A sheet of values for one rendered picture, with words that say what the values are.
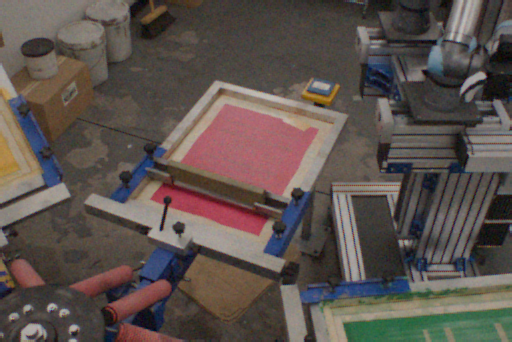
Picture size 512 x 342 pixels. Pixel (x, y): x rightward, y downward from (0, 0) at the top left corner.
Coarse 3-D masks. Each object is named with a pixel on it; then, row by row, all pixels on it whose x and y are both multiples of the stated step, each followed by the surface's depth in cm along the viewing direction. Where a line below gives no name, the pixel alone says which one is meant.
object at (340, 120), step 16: (208, 96) 247; (240, 96) 250; (256, 96) 247; (272, 96) 247; (192, 112) 239; (304, 112) 242; (320, 112) 239; (336, 112) 239; (176, 128) 232; (336, 128) 232; (176, 144) 228; (320, 160) 218; (144, 208) 200; (192, 224) 195; (240, 240) 190
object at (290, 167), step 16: (272, 128) 237; (288, 128) 237; (304, 144) 230; (288, 160) 223; (288, 176) 217; (208, 208) 205; (224, 208) 205; (240, 208) 205; (224, 224) 200; (240, 224) 200; (256, 224) 200
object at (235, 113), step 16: (224, 112) 245; (240, 112) 245; (256, 112) 245; (208, 128) 237; (208, 144) 230; (192, 160) 223; (160, 192) 211; (176, 192) 211; (192, 192) 211; (176, 208) 205; (192, 208) 205
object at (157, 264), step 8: (160, 248) 181; (152, 256) 179; (160, 256) 179; (168, 256) 179; (176, 256) 182; (152, 264) 177; (160, 264) 177; (168, 264) 178; (144, 272) 175; (152, 272) 175; (160, 272) 175; (168, 272) 179; (152, 280) 173
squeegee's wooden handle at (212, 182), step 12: (168, 168) 207; (180, 168) 205; (192, 168) 205; (180, 180) 209; (192, 180) 206; (204, 180) 203; (216, 180) 201; (228, 180) 200; (216, 192) 205; (228, 192) 202; (240, 192) 200; (252, 192) 197; (264, 192) 197; (252, 204) 201; (264, 204) 202
